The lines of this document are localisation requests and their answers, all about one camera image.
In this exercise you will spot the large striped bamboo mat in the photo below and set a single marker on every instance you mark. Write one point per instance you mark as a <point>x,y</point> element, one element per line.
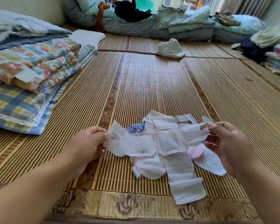
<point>154,86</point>

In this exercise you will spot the white patchwork cloth garment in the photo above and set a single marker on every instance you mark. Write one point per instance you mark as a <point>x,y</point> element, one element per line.
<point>168,146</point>

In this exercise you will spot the person's left thumb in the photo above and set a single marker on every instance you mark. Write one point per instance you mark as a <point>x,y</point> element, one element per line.
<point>98,139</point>

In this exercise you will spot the blue yellow plaid pillow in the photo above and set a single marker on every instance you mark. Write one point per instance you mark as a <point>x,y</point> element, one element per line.
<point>21,107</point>

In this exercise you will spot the teal plastic basin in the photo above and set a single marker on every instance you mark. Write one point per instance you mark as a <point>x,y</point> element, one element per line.
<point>144,4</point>

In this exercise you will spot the folded pale green towel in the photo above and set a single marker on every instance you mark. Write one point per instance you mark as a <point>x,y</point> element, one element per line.
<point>269,36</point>

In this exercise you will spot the folded light blue quilt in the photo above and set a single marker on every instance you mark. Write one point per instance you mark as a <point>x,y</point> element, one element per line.
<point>182,19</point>

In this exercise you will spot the olive crumpled garment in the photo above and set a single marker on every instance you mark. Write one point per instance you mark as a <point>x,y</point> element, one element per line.
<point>226,17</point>

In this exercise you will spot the narrow striped bamboo mat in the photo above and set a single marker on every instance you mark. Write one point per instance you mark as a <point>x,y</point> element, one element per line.
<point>140,43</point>

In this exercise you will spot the person's right hand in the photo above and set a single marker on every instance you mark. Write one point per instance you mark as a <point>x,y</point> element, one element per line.
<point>235,151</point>

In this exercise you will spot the folded grey blue blanket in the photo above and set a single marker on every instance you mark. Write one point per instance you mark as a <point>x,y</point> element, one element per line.
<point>16,30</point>

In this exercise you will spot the grey plaid quilt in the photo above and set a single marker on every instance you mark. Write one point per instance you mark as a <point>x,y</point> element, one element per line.
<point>154,29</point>

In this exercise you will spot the grey curtain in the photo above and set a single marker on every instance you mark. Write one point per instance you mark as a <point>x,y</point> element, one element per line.
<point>249,5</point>

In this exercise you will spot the light blue pillow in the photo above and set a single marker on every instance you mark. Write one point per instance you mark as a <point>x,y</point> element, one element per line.
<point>245,25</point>

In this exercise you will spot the person's left forearm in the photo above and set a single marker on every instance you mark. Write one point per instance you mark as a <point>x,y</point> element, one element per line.
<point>30,191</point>

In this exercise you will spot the person's right thumb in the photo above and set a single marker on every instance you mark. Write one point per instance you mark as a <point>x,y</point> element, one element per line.
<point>212,140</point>

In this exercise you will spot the folded floral quilt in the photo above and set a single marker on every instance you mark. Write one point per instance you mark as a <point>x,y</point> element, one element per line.
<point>37,60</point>

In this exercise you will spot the crumpled white cloth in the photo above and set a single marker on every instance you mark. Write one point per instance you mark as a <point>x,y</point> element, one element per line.
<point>170,48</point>

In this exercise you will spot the person's left hand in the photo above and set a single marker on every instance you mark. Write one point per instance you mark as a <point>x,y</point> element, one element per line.
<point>81,151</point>

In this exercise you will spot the dark navy garment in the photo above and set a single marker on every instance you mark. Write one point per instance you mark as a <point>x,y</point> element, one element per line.
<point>253,51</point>

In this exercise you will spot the pile of mixed clothes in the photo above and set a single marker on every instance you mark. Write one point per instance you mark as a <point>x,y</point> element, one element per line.
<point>277,59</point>

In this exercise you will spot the folded white cloth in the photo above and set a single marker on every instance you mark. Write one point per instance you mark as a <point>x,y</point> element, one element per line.
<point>87,37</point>

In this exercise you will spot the black garment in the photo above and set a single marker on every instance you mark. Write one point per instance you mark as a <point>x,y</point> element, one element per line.
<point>130,11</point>

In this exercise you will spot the person's right forearm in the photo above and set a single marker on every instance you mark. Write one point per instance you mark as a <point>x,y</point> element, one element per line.
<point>268,195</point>

